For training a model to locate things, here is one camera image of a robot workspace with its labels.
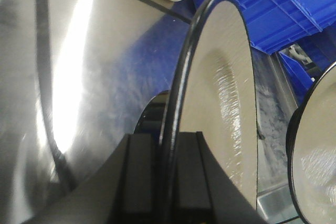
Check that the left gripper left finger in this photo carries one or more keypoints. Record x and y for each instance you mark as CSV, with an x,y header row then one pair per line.
x,y
123,190

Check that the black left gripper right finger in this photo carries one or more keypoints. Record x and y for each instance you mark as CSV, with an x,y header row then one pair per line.
x,y
203,191

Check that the beige textured plate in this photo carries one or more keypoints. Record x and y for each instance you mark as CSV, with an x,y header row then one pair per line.
x,y
310,146
213,92

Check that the blue plastic crate stack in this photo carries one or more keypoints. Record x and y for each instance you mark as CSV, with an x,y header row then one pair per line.
x,y
303,31

